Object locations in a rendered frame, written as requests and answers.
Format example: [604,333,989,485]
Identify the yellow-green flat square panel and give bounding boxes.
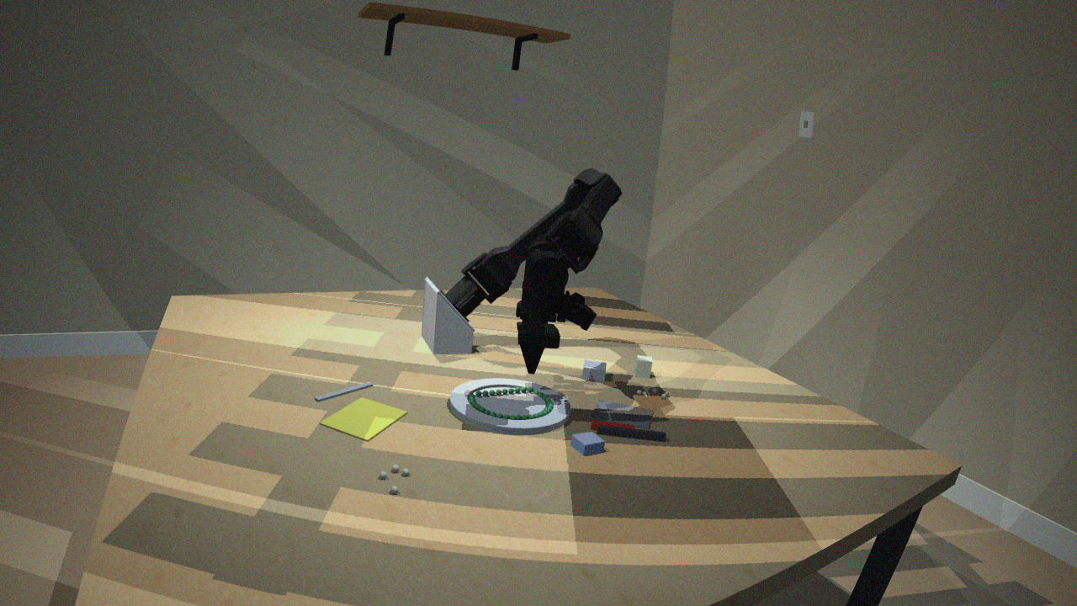
[320,397,408,442]

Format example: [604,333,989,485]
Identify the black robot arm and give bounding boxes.
[440,168,623,332]

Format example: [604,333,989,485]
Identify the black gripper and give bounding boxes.
[516,279,560,374]

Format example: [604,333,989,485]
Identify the grey flat bar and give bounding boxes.
[314,382,373,401]

